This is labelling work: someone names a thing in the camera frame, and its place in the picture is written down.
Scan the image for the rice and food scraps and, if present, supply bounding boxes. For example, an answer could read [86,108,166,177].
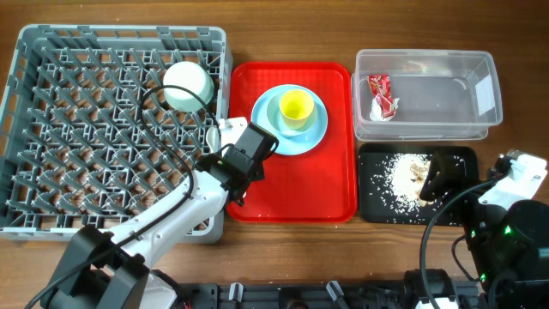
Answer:
[360,153,442,225]

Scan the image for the white plastic spoon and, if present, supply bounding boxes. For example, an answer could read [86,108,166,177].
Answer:
[205,127,221,153]

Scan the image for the white tissue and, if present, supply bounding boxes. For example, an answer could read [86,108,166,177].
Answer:
[370,94,400,122]

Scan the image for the red snack wrapper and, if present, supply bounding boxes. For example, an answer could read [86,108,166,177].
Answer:
[367,74,398,120]

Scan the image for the mint green bowl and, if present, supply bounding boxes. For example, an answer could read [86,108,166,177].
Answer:
[163,61,214,112]

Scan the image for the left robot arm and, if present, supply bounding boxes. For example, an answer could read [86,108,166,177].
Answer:
[27,123,279,308]

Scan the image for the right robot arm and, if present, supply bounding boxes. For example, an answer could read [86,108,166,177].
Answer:
[417,150,548,308]

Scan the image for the black waste tray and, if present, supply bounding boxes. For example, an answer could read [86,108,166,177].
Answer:
[358,143,479,225]

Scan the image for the grey dishwasher rack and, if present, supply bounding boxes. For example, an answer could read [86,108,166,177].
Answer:
[1,24,232,241]

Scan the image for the light blue plate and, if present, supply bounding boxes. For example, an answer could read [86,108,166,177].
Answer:
[250,84,328,155]

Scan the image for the clear plastic bin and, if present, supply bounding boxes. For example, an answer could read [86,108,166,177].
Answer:
[351,49,504,142]

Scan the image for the small green saucer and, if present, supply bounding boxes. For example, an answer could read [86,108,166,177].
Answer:
[267,93,317,138]

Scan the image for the red plastic tray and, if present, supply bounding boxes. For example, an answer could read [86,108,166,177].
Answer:
[227,62,358,223]

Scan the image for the yellow plastic cup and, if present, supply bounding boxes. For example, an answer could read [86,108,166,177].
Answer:
[279,89,315,130]

